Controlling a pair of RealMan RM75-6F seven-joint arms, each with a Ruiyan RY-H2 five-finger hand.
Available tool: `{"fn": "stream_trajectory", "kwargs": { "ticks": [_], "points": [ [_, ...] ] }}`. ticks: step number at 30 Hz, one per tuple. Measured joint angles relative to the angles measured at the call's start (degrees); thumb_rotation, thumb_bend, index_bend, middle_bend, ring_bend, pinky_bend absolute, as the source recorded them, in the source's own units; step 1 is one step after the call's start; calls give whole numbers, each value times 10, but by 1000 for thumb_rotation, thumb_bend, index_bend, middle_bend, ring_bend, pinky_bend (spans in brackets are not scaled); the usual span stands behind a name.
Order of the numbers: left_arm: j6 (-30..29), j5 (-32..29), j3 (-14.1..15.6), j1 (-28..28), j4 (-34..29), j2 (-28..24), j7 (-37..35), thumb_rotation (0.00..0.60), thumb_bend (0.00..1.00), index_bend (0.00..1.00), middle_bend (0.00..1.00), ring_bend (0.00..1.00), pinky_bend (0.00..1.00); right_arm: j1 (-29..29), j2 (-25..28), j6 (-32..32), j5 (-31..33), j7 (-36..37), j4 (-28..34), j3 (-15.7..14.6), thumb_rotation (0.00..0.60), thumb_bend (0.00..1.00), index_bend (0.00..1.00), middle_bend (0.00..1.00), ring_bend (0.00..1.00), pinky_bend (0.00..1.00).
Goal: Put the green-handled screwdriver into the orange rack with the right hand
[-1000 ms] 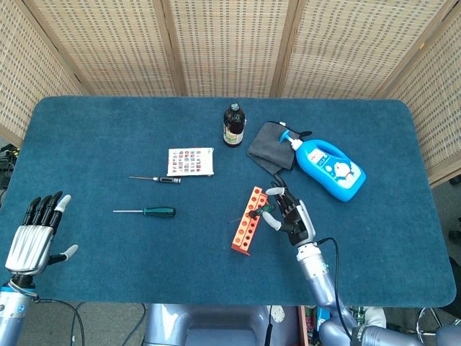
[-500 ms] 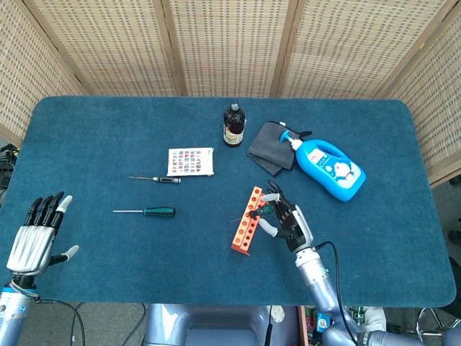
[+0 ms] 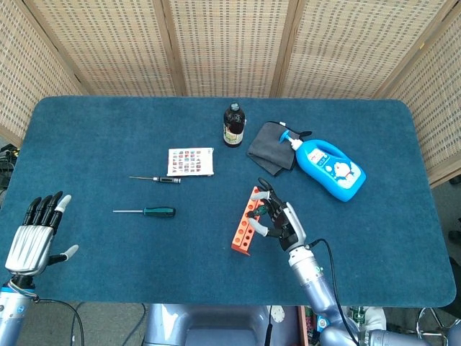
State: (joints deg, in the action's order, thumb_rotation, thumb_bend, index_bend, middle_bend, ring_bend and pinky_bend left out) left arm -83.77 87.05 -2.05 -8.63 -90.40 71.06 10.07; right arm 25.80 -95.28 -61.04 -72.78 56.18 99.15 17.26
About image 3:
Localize black slim precision screwdriver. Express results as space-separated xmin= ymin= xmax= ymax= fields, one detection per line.
xmin=128 ymin=175 xmax=182 ymax=185

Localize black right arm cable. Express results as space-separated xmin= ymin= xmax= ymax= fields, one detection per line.
xmin=308 ymin=238 xmax=361 ymax=343

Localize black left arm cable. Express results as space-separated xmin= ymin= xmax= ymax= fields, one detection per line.
xmin=34 ymin=296 xmax=84 ymax=346

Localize blue carpet table mat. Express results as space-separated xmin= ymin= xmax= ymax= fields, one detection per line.
xmin=0 ymin=96 xmax=457 ymax=309

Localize grey folded cloth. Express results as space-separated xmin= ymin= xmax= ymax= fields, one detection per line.
xmin=246 ymin=121 xmax=313 ymax=177

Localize green black stubby-handle screwdriver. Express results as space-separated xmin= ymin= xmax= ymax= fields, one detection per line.
xmin=112 ymin=206 xmax=176 ymax=218

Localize wooden crate with packages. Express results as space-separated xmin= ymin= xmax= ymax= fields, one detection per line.
xmin=297 ymin=305 xmax=325 ymax=346

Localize blue pump lotion bottle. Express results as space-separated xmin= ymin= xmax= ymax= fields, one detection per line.
xmin=280 ymin=130 xmax=367 ymax=203

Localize orange test tube rack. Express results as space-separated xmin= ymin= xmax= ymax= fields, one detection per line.
xmin=230 ymin=185 xmax=269 ymax=257

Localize chrome stool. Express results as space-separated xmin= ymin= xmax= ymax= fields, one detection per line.
xmin=417 ymin=306 xmax=461 ymax=346

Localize white picture-grid book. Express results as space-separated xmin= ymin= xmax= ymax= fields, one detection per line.
xmin=166 ymin=146 xmax=215 ymax=177

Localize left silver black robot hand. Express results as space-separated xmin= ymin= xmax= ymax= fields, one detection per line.
xmin=4 ymin=190 xmax=79 ymax=277

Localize brown bottle with black cap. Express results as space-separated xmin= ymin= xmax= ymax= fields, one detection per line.
xmin=223 ymin=102 xmax=246 ymax=148

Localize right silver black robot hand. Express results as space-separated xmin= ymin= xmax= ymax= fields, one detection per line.
xmin=251 ymin=177 xmax=308 ymax=252

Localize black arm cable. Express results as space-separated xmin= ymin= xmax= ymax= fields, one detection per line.
xmin=34 ymin=296 xmax=84 ymax=346
xmin=308 ymin=238 xmax=361 ymax=343

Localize blue-grey robot torso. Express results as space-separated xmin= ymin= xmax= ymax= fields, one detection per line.
xmin=143 ymin=303 xmax=302 ymax=346

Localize woven rattan folding screen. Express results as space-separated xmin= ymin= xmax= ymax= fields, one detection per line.
xmin=0 ymin=0 xmax=461 ymax=188

